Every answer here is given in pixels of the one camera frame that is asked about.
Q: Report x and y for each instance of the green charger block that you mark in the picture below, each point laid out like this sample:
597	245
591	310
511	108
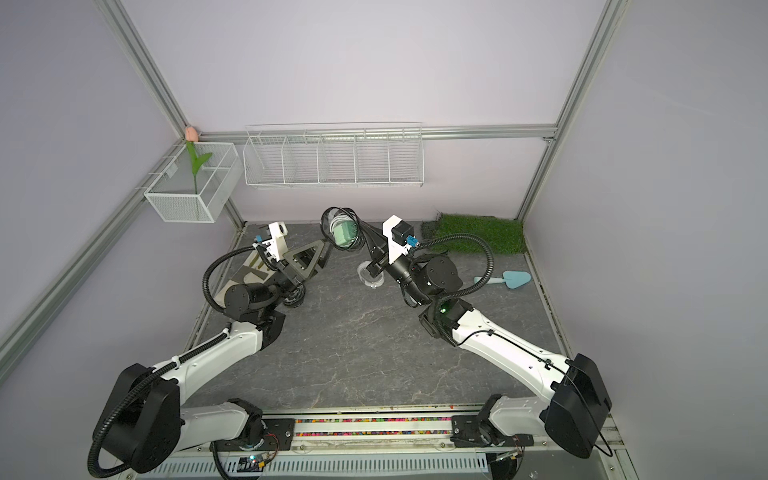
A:
344	233

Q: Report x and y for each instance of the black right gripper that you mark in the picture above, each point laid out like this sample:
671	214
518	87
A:
379	254

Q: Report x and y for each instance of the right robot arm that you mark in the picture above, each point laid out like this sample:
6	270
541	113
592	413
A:
574	397

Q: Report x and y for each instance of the white wire wall shelf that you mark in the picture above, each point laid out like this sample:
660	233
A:
334	154

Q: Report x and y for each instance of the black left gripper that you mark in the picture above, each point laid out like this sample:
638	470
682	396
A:
295	267

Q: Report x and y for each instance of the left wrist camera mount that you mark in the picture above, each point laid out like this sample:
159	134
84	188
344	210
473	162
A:
272	250

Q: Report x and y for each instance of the artificial pink tulip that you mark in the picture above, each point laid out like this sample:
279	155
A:
197	161

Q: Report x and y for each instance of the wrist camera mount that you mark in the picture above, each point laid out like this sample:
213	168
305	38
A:
272	250
400	237

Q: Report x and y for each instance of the green artificial grass mat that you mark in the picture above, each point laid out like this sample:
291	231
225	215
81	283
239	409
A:
504	236

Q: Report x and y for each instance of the beige gardening glove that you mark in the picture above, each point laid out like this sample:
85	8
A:
249	271

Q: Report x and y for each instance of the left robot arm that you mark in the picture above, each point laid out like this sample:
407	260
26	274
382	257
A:
145	419

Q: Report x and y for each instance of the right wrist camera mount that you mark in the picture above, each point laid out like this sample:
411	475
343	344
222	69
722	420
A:
400	237

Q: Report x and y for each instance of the teal garden trowel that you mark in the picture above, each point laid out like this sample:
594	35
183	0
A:
511	279

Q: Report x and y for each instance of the white mesh wall basket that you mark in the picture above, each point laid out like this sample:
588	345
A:
172	195

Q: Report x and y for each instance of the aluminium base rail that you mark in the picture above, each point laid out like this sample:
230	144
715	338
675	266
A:
501	422

